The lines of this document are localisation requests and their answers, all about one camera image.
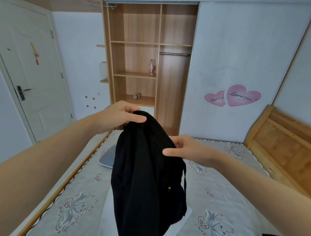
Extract grey patterned mattress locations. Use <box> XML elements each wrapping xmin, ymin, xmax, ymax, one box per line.
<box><xmin>26</xmin><ymin>130</ymin><xmax>283</xmax><ymax>236</ymax></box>

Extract black garment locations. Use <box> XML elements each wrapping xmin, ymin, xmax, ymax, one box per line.
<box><xmin>110</xmin><ymin>110</ymin><xmax>187</xmax><ymax>236</ymax></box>

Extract grey flat cushion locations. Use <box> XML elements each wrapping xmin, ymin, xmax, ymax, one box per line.
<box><xmin>98</xmin><ymin>144</ymin><xmax>117</xmax><ymax>170</ymax></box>

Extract white heart-print sliding door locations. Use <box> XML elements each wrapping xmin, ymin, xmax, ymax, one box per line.
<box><xmin>179</xmin><ymin>2</ymin><xmax>311</xmax><ymax>144</ymax></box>

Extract person's left forearm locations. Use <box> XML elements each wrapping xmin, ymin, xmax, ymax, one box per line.
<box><xmin>0</xmin><ymin>110</ymin><xmax>106</xmax><ymax>236</ymax></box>

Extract white wardrobe drawer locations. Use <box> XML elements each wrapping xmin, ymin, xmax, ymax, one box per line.
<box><xmin>139</xmin><ymin>106</ymin><xmax>155</xmax><ymax>120</ymax></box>

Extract person's right forearm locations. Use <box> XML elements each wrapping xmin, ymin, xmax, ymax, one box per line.
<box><xmin>213</xmin><ymin>151</ymin><xmax>311</xmax><ymax>236</ymax></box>

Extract person's left hand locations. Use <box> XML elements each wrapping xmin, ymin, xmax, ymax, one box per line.
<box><xmin>101</xmin><ymin>101</ymin><xmax>147</xmax><ymax>134</ymax></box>

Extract wooden corner side shelves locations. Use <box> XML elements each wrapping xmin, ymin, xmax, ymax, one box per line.
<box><xmin>96</xmin><ymin>44</ymin><xmax>109</xmax><ymax>84</ymax></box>

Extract wooden headboard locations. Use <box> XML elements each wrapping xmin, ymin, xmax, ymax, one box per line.
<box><xmin>244</xmin><ymin>105</ymin><xmax>311</xmax><ymax>198</ymax></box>

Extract red knot ornament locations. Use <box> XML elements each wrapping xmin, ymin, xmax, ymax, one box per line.
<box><xmin>30</xmin><ymin>42</ymin><xmax>40</xmax><ymax>65</ymax></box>

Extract white room door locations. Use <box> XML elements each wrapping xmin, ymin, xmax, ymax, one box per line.
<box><xmin>0</xmin><ymin>1</ymin><xmax>74</xmax><ymax>144</ymax></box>

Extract wooden bed frame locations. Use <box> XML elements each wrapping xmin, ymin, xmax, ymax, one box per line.
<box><xmin>17</xmin><ymin>131</ymin><xmax>113</xmax><ymax>236</ymax></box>

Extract black door handle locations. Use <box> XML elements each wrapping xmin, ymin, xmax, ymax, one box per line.
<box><xmin>16</xmin><ymin>85</ymin><xmax>32</xmax><ymax>101</ymax></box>

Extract person's right hand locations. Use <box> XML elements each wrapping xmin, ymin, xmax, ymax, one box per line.
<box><xmin>162</xmin><ymin>135</ymin><xmax>219</xmax><ymax>169</ymax></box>

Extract wooden open wardrobe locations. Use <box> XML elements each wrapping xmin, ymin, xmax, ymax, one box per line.
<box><xmin>101</xmin><ymin>0</ymin><xmax>200</xmax><ymax>137</ymax></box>

